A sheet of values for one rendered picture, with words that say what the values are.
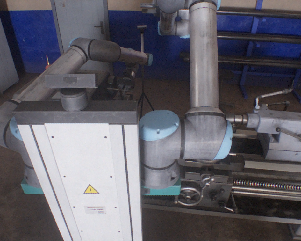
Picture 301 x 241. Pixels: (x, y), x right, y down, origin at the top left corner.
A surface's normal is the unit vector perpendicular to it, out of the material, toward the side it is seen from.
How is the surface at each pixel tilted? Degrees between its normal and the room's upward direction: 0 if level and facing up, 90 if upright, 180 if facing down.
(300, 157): 90
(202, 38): 49
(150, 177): 70
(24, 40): 90
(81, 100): 90
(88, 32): 90
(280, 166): 36
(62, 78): 61
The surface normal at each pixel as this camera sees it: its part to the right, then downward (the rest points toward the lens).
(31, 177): -0.28, 0.22
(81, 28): -0.14, 0.56
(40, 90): 0.61, -0.29
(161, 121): -0.09, -0.82
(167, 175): 0.42, 0.19
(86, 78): 0.00, 0.10
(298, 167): -0.08, -0.34
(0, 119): -0.13, -0.60
